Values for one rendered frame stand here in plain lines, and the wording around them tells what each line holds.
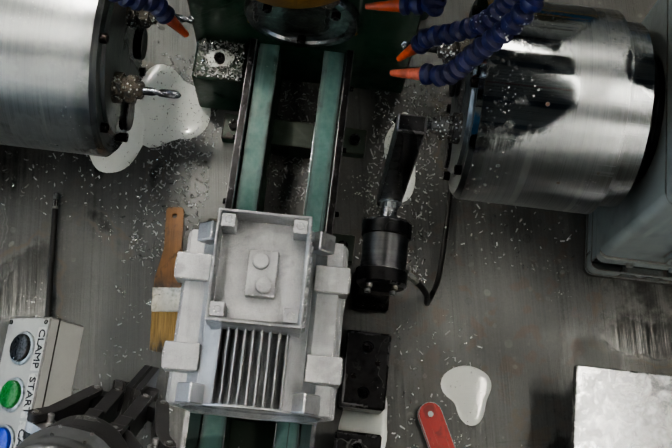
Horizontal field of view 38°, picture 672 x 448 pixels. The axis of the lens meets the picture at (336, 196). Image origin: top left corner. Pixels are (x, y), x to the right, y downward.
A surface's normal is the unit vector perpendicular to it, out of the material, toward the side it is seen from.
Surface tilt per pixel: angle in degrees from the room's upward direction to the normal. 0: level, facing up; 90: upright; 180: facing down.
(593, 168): 55
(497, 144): 47
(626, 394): 0
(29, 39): 21
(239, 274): 0
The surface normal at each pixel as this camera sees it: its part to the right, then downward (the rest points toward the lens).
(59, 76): -0.04, 0.37
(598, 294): 0.04, -0.29
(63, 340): 0.83, -0.07
